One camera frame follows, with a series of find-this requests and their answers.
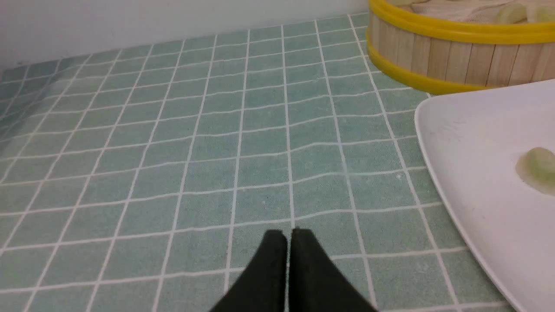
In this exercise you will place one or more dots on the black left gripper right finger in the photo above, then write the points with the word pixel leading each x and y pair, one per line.
pixel 315 283

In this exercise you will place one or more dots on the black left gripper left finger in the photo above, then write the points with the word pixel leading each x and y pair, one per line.
pixel 261 285

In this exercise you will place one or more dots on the pale green dumpling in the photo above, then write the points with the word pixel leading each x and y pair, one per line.
pixel 540 13

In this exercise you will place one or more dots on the white square plate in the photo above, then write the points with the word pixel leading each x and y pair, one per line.
pixel 471 143

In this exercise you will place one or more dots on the teal checkered tablecloth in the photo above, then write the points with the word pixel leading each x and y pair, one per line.
pixel 143 179

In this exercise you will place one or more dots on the bamboo steamer basket yellow rim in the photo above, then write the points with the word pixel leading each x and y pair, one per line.
pixel 452 46

